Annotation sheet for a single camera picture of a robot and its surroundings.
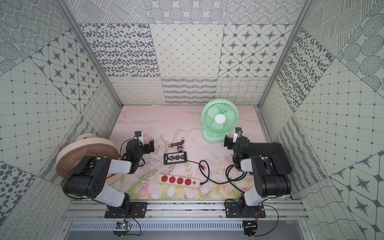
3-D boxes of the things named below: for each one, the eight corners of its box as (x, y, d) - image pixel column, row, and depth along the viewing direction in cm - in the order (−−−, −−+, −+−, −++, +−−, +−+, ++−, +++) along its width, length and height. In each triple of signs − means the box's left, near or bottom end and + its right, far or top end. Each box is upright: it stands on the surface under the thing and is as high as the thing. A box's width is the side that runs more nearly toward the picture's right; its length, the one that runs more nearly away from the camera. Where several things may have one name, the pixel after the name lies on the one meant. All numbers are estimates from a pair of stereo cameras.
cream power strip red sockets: (155, 182, 84) (154, 181, 82) (158, 174, 87) (157, 172, 85) (199, 189, 82) (199, 188, 80) (200, 180, 85) (200, 178, 83)
